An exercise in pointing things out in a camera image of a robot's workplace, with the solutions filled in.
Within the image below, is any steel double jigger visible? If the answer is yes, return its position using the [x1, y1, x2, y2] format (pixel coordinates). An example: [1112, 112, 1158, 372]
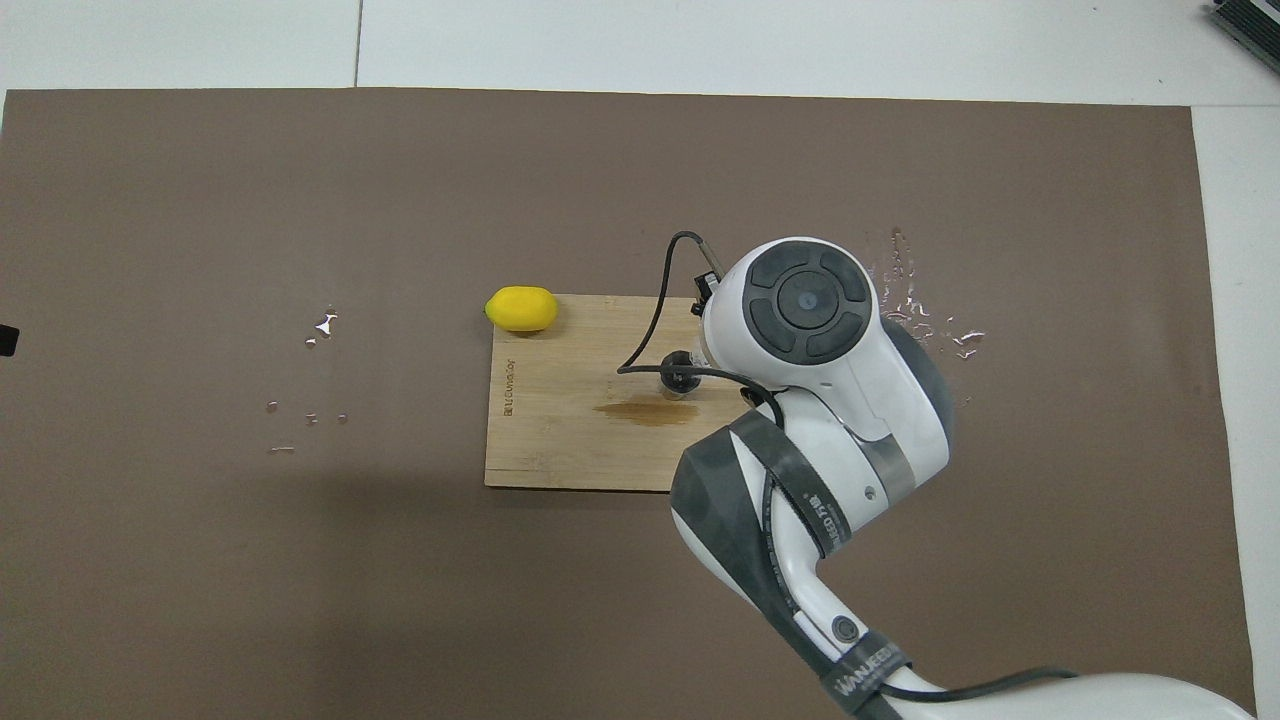
[659, 349, 707, 400]

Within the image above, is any yellow lemon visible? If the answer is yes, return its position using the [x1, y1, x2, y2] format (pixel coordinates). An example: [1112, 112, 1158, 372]
[485, 286, 559, 333]

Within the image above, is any wooden cutting board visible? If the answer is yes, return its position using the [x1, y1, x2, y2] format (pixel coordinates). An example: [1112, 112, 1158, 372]
[485, 294, 761, 494]

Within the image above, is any brown table mat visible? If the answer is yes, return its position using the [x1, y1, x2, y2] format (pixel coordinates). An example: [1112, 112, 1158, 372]
[0, 88, 1259, 720]

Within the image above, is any grey ribbed device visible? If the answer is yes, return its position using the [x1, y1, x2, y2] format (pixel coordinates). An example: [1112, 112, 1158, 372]
[1205, 0, 1280, 73]

